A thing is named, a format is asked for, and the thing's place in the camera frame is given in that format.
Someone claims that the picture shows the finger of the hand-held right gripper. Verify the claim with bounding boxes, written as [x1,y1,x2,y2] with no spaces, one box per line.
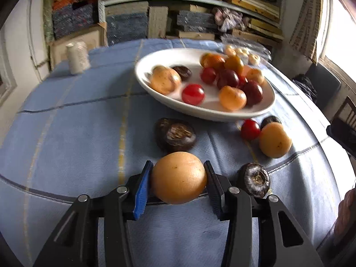
[326,118,356,156]

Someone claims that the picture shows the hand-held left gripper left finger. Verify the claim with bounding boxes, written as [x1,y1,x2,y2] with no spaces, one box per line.
[33,160,154,267]

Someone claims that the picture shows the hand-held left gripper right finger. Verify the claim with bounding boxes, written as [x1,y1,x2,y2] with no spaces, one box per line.
[204,160,324,267]

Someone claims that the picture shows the yellow loquat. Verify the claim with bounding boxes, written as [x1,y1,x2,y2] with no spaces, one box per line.
[151,152,208,205]
[246,68,265,85]
[149,66,182,95]
[259,122,292,158]
[219,86,247,111]

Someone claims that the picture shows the white oval plate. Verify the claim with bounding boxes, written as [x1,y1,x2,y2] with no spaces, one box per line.
[135,48,276,122]

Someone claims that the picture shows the dark red plum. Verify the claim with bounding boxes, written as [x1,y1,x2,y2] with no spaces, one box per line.
[217,69,240,89]
[241,81,263,107]

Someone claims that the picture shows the large orange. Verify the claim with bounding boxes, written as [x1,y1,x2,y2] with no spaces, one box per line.
[204,53,226,70]

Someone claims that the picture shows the person's right hand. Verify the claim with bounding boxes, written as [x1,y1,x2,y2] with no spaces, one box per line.
[334,190,356,240]

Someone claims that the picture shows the wooden slat-back chair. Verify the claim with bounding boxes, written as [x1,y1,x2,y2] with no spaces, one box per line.
[331,96,356,128]

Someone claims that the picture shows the dark padded chair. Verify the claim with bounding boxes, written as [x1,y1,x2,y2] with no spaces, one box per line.
[304,63,341,109]

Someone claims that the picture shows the black jacket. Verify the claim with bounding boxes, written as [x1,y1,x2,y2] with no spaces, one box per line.
[292,74,318,103]

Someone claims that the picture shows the bright wooden framed window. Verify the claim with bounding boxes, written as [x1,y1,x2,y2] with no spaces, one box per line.
[317,0,356,87]

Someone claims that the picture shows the group of pale longans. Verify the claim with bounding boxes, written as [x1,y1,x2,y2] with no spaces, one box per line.
[224,44,261,65]

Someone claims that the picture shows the clear bag of small fruit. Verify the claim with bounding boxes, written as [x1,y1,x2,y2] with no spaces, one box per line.
[221,33,271,67]

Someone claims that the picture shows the beige patterned curtain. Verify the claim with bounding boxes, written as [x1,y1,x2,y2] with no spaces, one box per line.
[289,0,324,64]

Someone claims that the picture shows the white drink can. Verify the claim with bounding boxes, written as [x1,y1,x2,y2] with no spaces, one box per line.
[66,41,91,75]

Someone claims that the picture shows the pink plastic bag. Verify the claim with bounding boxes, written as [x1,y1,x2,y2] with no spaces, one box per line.
[213,7,251,32]

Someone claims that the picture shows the beige cabinet door panel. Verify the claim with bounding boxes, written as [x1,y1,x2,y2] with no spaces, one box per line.
[49,24,107,71]

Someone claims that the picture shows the white metal shelf unit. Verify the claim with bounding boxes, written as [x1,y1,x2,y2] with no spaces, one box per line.
[99,0,287,48]

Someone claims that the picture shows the white framed window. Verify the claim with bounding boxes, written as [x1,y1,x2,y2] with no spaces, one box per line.
[0,30,17,103]

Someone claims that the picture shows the pile of patterned storage crates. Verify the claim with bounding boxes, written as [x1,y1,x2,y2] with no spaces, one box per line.
[50,0,101,41]

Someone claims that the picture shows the white leaning board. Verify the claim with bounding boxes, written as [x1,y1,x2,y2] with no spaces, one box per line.
[26,0,51,81]

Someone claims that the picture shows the green marbled board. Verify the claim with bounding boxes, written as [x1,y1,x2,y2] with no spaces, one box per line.
[43,0,55,43]

